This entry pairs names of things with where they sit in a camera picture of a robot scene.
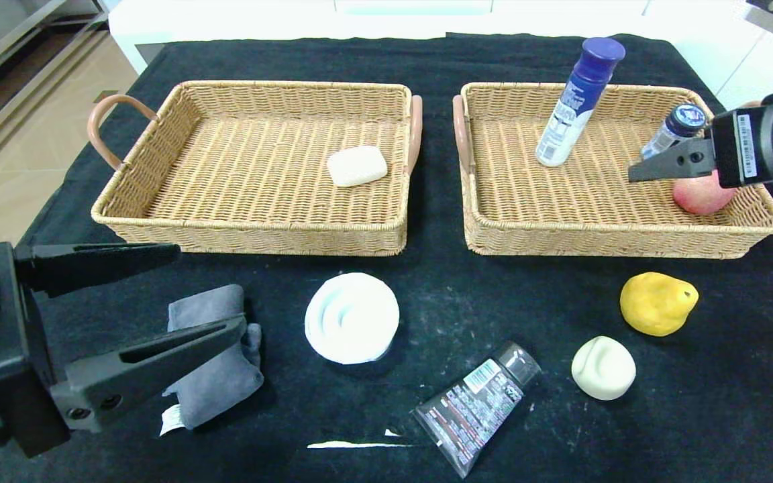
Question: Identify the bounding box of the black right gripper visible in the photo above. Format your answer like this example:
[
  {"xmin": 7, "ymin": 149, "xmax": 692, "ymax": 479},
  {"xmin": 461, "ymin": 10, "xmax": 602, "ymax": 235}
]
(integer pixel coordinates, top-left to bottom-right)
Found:
[{"xmin": 627, "ymin": 91, "xmax": 773, "ymax": 189}]

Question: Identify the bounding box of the blue cap spray can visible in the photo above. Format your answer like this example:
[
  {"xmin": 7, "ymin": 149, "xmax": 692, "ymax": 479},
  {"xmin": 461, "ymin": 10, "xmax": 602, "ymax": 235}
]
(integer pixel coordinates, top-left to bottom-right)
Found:
[{"xmin": 535, "ymin": 37, "xmax": 627, "ymax": 168}]

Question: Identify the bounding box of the yellow pear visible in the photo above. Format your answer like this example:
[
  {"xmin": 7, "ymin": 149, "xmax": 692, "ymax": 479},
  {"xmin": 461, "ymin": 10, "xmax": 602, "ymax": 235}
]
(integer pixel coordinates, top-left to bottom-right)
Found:
[{"xmin": 619, "ymin": 272, "xmax": 700, "ymax": 337}]

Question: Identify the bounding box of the pale cream bun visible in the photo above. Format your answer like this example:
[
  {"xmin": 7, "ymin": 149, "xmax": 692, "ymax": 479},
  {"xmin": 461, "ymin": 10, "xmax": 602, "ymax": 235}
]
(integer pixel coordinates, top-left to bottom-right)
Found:
[{"xmin": 571, "ymin": 336, "xmax": 637, "ymax": 402}]

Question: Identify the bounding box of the wicker basket holding apple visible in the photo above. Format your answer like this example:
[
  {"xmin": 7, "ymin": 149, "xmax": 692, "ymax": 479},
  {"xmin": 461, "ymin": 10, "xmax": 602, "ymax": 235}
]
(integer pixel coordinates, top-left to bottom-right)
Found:
[{"xmin": 452, "ymin": 82, "xmax": 773, "ymax": 260}]

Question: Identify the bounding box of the wicker basket holding soap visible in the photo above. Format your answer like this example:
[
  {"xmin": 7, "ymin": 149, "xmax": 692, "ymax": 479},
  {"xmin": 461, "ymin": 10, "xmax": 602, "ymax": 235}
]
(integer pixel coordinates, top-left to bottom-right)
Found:
[{"xmin": 88, "ymin": 80, "xmax": 424, "ymax": 258}]

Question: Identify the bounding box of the red apple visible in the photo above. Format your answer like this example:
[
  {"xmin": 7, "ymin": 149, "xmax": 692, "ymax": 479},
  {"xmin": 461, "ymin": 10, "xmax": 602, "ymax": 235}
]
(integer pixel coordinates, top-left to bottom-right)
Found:
[{"xmin": 672, "ymin": 169, "xmax": 739, "ymax": 216}]

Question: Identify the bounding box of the small dark cap bottle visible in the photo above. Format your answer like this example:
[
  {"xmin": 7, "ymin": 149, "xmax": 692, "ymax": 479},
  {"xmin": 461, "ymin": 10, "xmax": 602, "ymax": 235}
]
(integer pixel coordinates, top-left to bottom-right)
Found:
[{"xmin": 640, "ymin": 103, "xmax": 707, "ymax": 160}]

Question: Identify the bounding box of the grey folded cloth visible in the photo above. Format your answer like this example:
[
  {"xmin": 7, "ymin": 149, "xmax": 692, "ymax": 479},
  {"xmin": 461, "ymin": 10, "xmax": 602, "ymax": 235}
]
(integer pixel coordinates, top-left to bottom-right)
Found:
[{"xmin": 160, "ymin": 284, "xmax": 266, "ymax": 433}]

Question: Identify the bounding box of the white tape roll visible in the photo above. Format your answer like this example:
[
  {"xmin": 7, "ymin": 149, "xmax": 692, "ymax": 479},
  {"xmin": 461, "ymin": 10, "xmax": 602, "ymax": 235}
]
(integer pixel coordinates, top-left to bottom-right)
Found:
[{"xmin": 305, "ymin": 272, "xmax": 401, "ymax": 366}]

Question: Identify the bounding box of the white paper strip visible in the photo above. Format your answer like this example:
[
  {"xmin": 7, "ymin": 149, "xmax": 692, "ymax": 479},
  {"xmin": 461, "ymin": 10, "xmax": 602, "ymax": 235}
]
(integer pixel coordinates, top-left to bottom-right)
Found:
[{"xmin": 307, "ymin": 429, "xmax": 414, "ymax": 449}]

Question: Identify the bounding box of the black table cloth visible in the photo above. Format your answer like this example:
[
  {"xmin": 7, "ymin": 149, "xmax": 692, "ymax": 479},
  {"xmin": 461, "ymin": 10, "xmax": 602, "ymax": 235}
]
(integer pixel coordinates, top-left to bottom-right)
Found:
[{"xmin": 0, "ymin": 34, "xmax": 773, "ymax": 483}]

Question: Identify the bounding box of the white soap bar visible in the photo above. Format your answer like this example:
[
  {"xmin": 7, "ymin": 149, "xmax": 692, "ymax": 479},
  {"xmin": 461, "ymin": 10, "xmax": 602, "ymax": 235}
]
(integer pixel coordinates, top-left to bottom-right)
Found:
[{"xmin": 327, "ymin": 146, "xmax": 389, "ymax": 188}]

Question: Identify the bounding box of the black squeeze tube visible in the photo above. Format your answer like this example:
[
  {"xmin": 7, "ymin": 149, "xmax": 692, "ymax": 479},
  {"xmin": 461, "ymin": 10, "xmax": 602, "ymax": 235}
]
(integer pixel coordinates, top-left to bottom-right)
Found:
[{"xmin": 413, "ymin": 341, "xmax": 541, "ymax": 479}]

